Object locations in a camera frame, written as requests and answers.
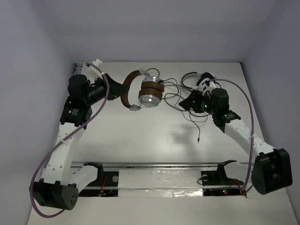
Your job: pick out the brown silver headphones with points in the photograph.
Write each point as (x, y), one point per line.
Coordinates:
(150, 94)

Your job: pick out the white black headphones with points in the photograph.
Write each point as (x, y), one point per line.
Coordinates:
(199, 76)

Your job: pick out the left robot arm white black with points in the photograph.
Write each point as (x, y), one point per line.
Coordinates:
(58, 187)

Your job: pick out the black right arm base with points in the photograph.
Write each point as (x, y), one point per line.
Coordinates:
(217, 183)

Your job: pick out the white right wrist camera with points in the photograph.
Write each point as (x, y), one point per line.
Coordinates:
(206, 86)

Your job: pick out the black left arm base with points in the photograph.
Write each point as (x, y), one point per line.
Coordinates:
(105, 185)

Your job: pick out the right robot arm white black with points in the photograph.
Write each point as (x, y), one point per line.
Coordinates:
(269, 169)

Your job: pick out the metal rail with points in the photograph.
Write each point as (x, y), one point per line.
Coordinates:
(159, 176)

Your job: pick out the black headphone cable green-pink plugs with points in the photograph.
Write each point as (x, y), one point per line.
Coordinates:
(173, 82)

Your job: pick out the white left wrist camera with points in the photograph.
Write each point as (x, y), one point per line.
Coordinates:
(91, 71)

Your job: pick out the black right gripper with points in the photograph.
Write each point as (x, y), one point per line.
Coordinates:
(197, 96)

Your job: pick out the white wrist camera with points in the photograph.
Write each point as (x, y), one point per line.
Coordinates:
(91, 71)
(206, 86)

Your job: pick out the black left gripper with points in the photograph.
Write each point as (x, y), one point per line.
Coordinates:
(109, 86)

